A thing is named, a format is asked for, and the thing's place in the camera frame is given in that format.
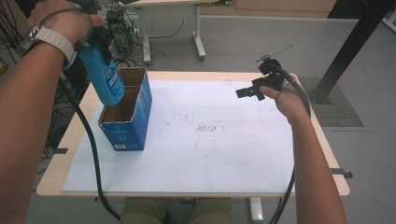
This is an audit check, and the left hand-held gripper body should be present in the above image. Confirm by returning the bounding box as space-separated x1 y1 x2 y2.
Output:
69 0 116 52

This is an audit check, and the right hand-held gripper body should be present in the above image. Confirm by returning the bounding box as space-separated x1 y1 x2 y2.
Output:
250 43 290 91

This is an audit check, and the blue bottle with white cap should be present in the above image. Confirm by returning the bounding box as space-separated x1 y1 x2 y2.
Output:
77 44 126 107

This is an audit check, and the blue cardboard box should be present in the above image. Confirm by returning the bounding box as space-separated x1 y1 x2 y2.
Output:
98 66 153 152

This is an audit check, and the person's right hand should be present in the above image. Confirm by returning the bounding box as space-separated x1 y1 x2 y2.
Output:
259 74 311 126

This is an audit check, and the person's left hand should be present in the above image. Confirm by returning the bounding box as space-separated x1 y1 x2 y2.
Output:
27 0 106 45

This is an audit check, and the black device on floor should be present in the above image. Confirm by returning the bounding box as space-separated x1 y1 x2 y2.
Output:
106 8 125 27

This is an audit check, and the white paper sheet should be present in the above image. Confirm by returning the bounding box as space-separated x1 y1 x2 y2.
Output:
62 79 295 194

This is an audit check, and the white-legged background table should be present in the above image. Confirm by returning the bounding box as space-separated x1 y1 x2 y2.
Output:
119 0 233 64

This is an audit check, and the grey floor mat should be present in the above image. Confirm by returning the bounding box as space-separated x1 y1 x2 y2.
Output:
298 77 365 128

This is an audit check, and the white table leg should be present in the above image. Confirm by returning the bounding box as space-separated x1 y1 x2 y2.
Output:
248 197 264 223

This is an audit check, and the person's right leg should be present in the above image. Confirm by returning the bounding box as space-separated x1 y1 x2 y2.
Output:
187 198 233 224

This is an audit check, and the person's leg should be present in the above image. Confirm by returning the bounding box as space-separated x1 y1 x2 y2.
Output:
187 198 233 224
120 198 170 224

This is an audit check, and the person's left leg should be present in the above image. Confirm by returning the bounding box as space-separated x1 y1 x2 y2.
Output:
120 198 170 224

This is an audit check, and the wristwatch with beige strap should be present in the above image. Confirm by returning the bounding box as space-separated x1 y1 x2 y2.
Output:
17 24 78 71

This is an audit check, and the grey wrist strap cord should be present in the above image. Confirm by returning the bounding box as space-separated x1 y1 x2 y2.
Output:
37 7 95 49

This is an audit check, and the bundle of black floor cables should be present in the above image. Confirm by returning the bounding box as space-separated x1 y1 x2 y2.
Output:
0 0 148 188

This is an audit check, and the black metal post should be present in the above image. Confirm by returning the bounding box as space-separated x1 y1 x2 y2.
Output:
307 0 396 105

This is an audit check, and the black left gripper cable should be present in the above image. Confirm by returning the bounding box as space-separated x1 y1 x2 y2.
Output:
57 76 121 222

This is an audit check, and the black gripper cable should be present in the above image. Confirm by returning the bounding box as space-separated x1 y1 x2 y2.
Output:
269 65 312 224
57 76 121 222

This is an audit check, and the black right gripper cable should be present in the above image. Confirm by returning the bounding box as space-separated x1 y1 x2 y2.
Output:
269 65 312 224

